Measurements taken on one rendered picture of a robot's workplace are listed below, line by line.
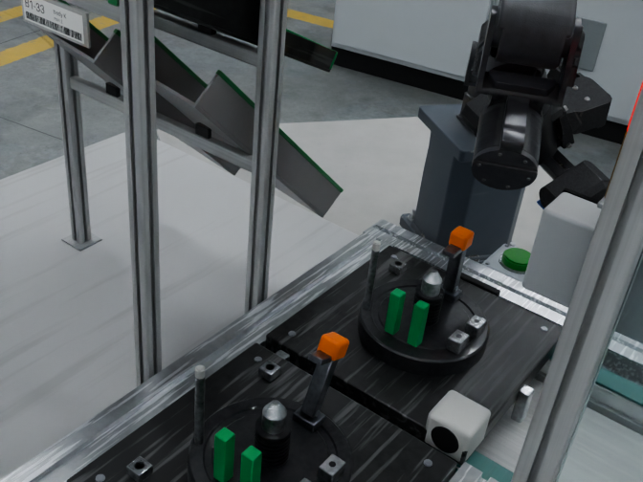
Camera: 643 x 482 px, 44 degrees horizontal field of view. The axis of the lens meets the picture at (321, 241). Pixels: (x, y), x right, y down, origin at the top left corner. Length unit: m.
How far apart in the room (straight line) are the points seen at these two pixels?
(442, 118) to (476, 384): 0.45
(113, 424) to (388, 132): 0.95
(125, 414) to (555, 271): 0.41
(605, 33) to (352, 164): 2.49
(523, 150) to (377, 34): 3.43
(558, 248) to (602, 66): 3.25
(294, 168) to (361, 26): 3.23
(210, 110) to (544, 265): 0.38
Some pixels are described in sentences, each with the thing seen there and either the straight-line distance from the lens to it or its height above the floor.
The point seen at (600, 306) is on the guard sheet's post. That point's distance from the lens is 0.57.
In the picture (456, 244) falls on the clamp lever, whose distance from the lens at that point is 0.86.
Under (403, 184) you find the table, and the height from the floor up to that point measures 0.86.
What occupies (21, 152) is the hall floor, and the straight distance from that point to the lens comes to 3.33.
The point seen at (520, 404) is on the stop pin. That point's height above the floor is 0.95.
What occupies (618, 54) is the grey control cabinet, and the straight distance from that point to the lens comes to 3.81.
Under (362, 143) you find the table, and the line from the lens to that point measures 1.50.
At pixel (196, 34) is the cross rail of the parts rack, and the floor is 1.23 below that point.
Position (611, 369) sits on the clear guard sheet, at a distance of 0.60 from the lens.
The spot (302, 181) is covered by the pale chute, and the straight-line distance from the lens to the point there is 0.95.
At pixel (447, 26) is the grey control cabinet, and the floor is 0.35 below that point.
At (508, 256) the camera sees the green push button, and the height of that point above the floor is 0.97.
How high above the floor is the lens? 1.51
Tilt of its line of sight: 33 degrees down
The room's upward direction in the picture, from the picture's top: 6 degrees clockwise
